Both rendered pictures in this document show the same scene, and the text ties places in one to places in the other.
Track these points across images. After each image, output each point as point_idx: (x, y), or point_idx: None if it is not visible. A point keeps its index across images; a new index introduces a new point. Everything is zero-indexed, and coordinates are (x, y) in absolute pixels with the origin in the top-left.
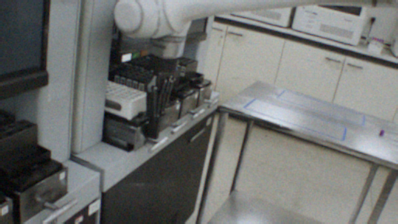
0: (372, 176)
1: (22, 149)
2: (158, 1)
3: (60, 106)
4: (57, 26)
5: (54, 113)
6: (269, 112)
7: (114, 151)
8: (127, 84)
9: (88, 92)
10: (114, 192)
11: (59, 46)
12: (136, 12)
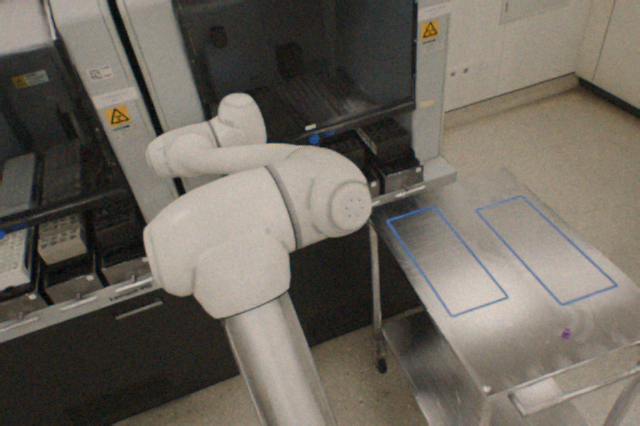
0: (631, 387)
1: (124, 235)
2: (166, 154)
3: (162, 204)
4: (131, 154)
5: (156, 209)
6: (413, 235)
7: None
8: None
9: None
10: None
11: (140, 166)
12: (148, 164)
